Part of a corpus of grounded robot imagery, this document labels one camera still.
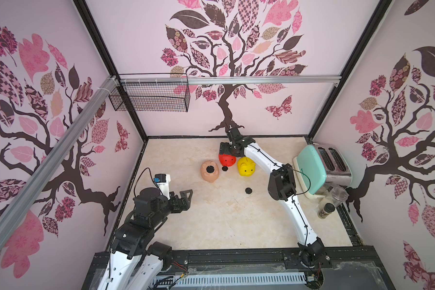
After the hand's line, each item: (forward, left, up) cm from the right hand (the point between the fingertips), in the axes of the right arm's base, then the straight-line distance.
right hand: (226, 149), depth 103 cm
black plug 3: (-23, -11, -8) cm, 27 cm away
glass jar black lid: (-37, -44, 0) cm, 58 cm away
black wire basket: (+18, +39, +27) cm, 51 cm away
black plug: (-15, +9, 0) cm, 17 cm away
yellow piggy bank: (-13, -10, +1) cm, 17 cm away
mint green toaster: (-21, -44, +9) cm, 50 cm away
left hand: (-36, +18, +13) cm, 43 cm away
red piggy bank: (-8, 0, -1) cm, 8 cm away
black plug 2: (-9, +1, -7) cm, 12 cm away
